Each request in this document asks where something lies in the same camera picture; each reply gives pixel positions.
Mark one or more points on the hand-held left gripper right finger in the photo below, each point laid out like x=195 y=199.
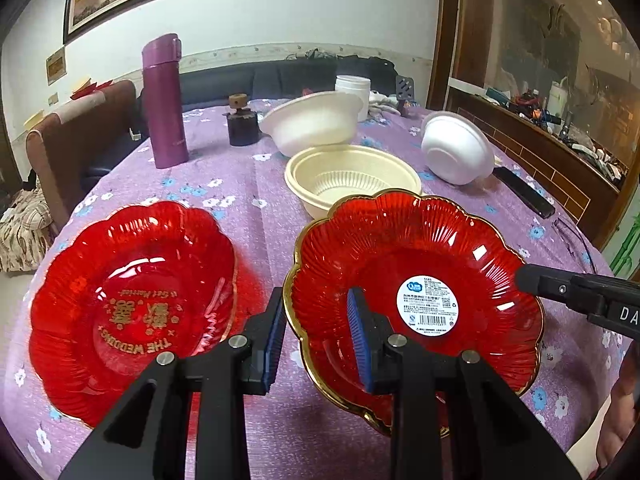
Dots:
x=357 y=345

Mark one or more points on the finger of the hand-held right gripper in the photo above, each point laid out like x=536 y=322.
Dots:
x=550 y=285

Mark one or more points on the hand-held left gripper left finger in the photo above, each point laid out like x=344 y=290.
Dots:
x=270 y=355

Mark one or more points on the red plate with gold rim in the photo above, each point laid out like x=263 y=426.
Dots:
x=450 y=255

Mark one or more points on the white foam bowl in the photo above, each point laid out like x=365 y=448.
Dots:
x=455 y=150

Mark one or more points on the red plate with gold print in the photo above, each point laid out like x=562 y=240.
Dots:
x=100 y=270

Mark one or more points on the large off-white paper bowl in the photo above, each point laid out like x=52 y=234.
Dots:
x=310 y=125

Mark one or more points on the person's right hand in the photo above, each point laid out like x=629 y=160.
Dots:
x=620 y=410

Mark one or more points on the eyeglasses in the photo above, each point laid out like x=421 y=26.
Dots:
x=557 y=224

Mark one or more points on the wooden brick-pattern counter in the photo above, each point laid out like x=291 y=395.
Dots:
x=540 y=160

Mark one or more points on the cream plastic bowl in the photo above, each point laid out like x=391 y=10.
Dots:
x=350 y=170

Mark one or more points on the purple floral tablecloth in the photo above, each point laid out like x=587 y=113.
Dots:
x=250 y=180

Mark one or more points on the dark jar with wooden stopper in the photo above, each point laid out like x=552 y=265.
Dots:
x=242 y=130

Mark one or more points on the white gloves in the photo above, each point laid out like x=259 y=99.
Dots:
x=385 y=102

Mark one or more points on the black phone stand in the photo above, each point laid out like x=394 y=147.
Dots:
x=405 y=87

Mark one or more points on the white plastic jar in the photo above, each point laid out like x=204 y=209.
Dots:
x=352 y=87

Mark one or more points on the purple thermos bottle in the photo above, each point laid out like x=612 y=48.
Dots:
x=162 y=110

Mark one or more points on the patterned beige cloth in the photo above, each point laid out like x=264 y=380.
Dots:
x=25 y=230

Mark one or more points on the dark leather sofa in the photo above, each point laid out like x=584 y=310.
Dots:
x=280 y=77

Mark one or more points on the brown chair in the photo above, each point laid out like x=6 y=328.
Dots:
x=75 y=150

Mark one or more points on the small framed picture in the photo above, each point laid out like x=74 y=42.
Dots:
x=56 y=65

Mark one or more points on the wall socket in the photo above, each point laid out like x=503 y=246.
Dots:
x=53 y=98

